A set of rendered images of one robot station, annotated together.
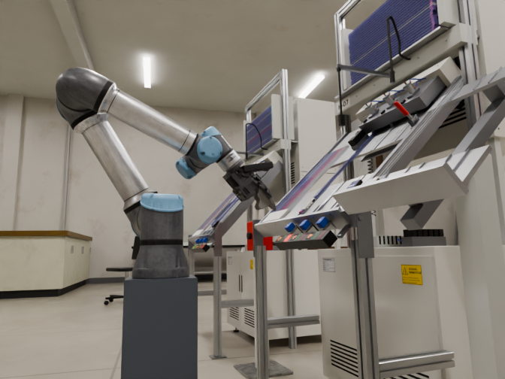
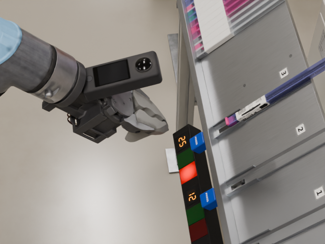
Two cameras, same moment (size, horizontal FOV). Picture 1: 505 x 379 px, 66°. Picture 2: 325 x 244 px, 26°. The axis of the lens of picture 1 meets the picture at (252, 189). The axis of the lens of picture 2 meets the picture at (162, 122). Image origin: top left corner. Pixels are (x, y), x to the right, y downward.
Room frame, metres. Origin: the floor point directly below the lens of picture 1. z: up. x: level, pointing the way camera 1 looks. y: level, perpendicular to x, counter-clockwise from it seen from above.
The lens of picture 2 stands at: (0.73, -0.22, 1.70)
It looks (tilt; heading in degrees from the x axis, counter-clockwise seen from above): 55 degrees down; 14
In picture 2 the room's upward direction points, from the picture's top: straight up
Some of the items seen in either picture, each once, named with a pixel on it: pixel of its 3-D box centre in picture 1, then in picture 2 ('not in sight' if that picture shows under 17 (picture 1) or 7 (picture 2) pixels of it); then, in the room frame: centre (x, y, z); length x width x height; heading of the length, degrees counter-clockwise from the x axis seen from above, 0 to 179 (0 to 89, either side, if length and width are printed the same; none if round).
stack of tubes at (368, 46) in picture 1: (396, 34); not in sight; (1.55, -0.64, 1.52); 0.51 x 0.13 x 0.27; 21
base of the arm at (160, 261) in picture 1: (161, 258); not in sight; (1.07, 0.25, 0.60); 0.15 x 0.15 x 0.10
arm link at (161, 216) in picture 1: (161, 216); not in sight; (1.08, 0.26, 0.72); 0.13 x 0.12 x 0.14; 25
